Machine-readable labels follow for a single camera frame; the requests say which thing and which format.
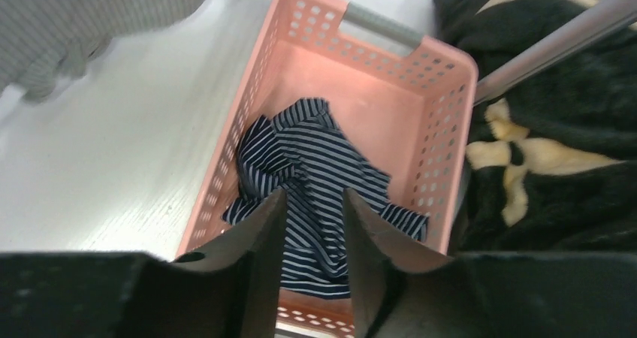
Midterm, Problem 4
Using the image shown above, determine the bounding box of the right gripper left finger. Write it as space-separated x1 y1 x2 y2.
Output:
1 189 287 337

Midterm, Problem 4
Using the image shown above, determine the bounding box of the black floral blanket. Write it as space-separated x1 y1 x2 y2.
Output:
433 0 636 253

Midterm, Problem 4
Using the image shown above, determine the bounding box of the pink plastic basket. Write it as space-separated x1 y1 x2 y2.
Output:
175 0 480 338

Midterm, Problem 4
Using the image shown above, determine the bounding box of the metal clothes rack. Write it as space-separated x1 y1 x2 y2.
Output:
474 0 636 105

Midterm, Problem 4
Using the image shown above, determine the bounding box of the navy striped underwear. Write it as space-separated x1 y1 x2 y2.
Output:
222 98 428 300

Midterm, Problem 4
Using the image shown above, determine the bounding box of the grey striped underwear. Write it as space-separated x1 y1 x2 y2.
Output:
1 0 205 103

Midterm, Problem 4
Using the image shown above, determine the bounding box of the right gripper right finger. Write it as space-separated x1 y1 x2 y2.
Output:
343 189 636 337

